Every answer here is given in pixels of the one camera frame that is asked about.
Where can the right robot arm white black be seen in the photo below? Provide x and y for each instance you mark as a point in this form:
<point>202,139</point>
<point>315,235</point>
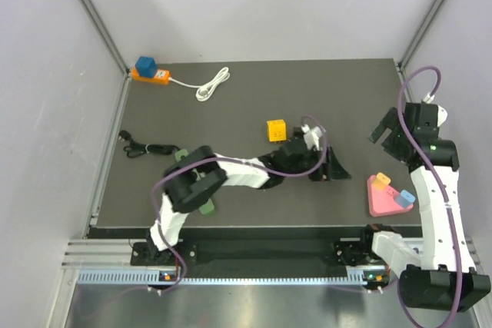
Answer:
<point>443,275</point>

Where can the black plug adapter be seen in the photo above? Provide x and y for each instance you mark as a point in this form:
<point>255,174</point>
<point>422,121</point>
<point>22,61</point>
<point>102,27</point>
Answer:
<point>297,133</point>

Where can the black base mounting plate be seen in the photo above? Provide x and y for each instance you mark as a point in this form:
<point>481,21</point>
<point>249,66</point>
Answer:
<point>262,252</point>

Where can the light blue plug adapter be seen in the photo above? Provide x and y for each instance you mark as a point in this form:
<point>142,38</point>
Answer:
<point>405,199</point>

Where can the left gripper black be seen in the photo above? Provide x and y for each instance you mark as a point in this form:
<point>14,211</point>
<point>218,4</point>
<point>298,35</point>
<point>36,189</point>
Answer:
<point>331,170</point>

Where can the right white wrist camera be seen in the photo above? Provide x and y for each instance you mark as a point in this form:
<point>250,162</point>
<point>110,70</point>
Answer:
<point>441,112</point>

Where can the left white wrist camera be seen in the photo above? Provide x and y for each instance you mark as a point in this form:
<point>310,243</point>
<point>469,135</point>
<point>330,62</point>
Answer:
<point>312,137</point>

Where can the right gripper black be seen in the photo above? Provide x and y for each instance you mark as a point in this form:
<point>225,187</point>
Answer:
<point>391,121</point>

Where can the small yellow plug adapter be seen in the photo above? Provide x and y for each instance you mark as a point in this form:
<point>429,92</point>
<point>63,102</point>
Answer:
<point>381,181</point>

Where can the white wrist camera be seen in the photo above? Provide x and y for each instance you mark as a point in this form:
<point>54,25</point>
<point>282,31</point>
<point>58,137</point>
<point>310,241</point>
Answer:
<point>312,137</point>
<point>441,112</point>

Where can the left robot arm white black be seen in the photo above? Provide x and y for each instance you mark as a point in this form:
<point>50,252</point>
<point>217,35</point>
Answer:
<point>189,184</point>

